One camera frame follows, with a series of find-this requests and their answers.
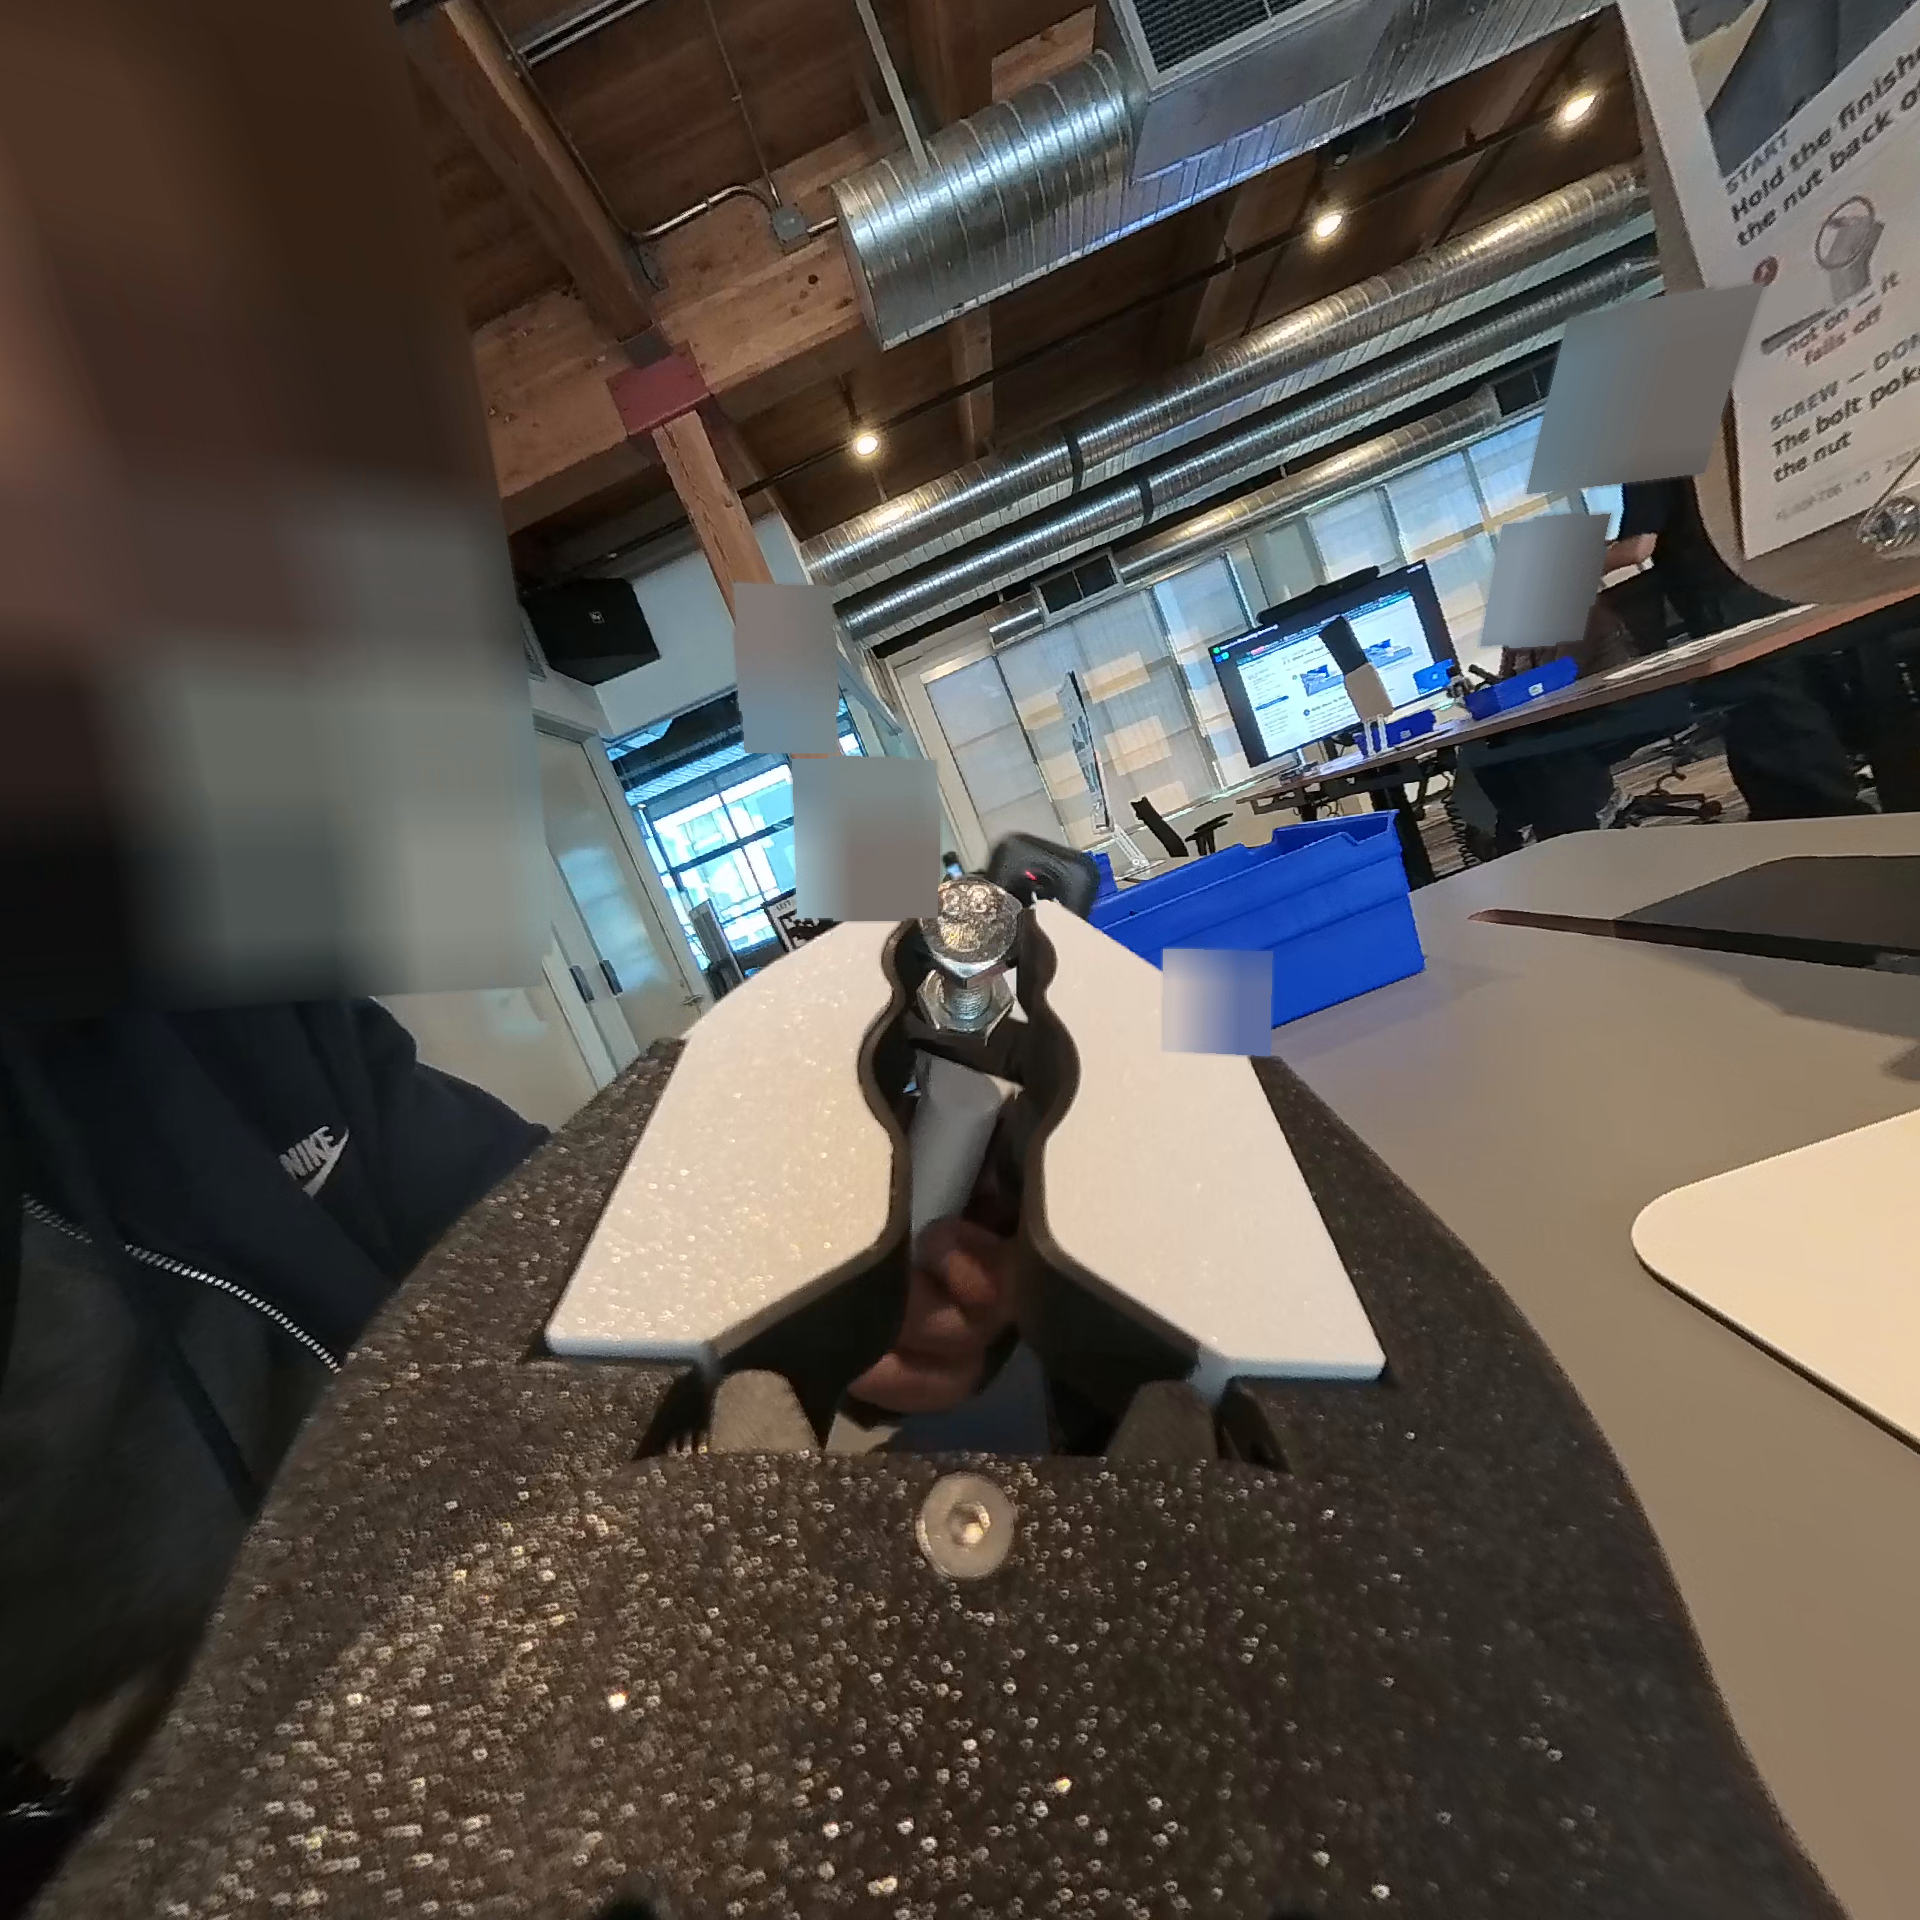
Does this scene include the black wall speaker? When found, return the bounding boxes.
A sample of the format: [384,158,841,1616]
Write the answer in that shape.
[521,576,663,687]

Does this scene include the large wall monitor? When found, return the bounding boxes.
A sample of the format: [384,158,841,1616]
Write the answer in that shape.
[1212,562,1460,770]

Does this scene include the black office chair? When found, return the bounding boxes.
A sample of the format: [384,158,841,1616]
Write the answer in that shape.
[1129,794,1239,863]

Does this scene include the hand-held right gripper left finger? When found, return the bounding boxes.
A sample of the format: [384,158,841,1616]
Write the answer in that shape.
[545,919,916,1452]

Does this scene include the steel hex nut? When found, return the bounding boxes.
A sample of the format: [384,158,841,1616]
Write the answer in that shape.
[912,967,1024,1040]

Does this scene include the printed instruction sheet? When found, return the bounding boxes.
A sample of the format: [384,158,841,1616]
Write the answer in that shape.
[1664,0,1920,558]

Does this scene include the white door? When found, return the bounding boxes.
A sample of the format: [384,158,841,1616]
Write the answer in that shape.
[534,719,663,1081]

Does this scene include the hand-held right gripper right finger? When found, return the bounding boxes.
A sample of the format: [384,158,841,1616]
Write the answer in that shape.
[1019,901,1393,1452]

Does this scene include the blue plastic bin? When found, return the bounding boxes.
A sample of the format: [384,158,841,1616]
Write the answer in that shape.
[1463,655,1584,722]
[1089,814,1426,998]

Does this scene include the person's dark jacket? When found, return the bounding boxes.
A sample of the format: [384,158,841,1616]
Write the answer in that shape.
[0,996,548,1817]

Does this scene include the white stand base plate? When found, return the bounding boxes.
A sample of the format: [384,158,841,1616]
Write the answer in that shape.
[1632,1111,1920,1448]

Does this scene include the wooden support post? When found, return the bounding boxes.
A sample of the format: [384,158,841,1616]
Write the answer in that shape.
[608,345,819,751]

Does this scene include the long wooden desk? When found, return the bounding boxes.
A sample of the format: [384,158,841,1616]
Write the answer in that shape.
[1236,592,1920,840]

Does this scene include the long silver air duct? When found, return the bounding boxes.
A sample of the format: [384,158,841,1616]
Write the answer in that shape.
[833,358,1555,649]
[802,161,1671,590]

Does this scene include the large silver air duct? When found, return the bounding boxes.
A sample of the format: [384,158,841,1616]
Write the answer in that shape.
[833,53,1156,350]

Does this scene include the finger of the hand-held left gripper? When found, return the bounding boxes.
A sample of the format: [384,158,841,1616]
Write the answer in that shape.
[903,1042,1030,1242]

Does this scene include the person's left hand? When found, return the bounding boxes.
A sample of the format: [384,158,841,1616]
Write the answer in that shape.
[863,1215,1040,1415]

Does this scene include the wooden sign board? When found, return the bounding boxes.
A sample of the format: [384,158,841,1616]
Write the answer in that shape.
[1617,0,1920,606]

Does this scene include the steel hex bolt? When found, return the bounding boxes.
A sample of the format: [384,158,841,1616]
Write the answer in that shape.
[920,880,1033,992]

